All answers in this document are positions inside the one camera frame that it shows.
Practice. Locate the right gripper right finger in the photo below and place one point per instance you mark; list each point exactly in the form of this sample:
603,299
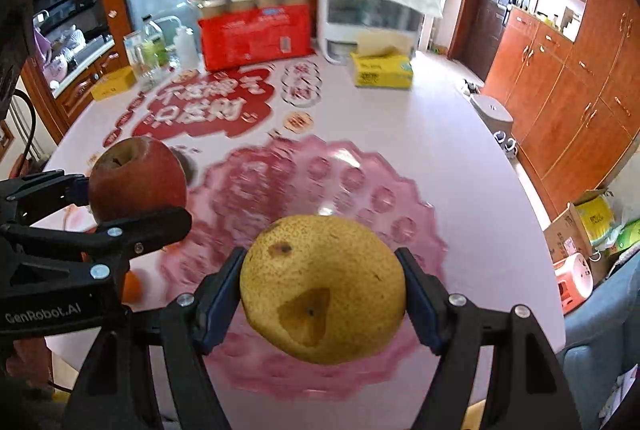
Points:
527,389

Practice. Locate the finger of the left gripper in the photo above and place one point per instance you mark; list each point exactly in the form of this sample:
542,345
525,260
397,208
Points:
128,238
29,199

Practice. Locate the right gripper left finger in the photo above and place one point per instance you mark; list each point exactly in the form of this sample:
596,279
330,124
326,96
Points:
115,388

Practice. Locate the red apple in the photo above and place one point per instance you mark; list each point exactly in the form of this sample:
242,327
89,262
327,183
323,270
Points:
135,176

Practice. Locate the yellow pear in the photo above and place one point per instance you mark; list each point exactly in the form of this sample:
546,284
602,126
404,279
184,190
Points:
323,289

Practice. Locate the overripe brown banana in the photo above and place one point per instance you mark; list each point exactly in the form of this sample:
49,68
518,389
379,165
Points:
187,165

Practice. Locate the person left hand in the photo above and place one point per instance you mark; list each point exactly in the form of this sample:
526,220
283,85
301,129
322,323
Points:
30,361

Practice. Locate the blue sofa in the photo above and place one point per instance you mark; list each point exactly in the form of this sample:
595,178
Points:
602,341

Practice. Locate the white orange stool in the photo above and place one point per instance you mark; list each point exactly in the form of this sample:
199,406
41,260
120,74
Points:
575,281

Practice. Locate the yellow box left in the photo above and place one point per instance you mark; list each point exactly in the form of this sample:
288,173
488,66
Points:
111,84

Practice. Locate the cardboard box on floor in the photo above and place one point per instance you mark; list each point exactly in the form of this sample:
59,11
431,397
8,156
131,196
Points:
590,226

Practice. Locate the kitchen counter cabinet left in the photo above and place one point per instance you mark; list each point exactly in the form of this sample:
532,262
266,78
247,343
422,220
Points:
74,49

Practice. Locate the clear drinking glass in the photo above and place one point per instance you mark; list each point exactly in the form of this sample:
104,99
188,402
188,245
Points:
142,59

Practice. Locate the clear plastic bottle green label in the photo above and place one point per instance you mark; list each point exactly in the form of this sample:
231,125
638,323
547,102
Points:
153,44

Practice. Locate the pink plastic fruit tray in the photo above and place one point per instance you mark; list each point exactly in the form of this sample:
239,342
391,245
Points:
252,187

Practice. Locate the white squeeze bottle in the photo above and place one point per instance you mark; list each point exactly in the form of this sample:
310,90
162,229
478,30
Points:
186,50

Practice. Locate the red paper cup package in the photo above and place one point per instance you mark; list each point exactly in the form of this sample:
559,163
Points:
242,32

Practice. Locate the grey floor scale stool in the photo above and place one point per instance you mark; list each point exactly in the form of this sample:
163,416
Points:
495,116

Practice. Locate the white dispenser appliance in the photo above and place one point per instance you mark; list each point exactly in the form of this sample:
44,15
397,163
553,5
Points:
339,22

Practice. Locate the yellow tissue box right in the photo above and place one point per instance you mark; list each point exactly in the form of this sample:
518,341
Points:
392,71

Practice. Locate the wooden cabinet right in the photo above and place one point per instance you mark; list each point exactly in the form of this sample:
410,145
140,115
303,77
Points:
574,103

